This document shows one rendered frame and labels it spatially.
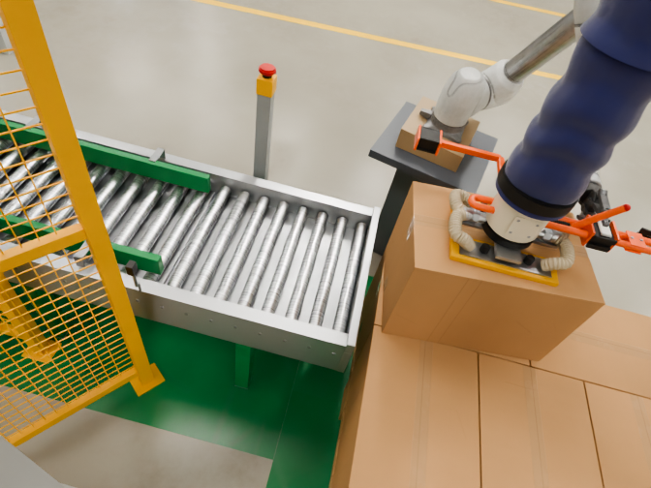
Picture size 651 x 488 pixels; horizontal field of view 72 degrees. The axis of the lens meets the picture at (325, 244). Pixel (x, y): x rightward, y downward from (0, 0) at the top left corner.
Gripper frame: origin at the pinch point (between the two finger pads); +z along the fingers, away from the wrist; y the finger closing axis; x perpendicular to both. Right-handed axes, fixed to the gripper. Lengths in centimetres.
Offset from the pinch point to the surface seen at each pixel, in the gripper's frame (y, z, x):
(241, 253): 52, 3, 112
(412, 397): 53, 42, 39
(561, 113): -37, 7, 34
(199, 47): 104, -237, 232
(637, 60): -54, 12, 28
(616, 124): -39.5, 11.2, 23.3
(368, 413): 54, 52, 53
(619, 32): -56, 8, 33
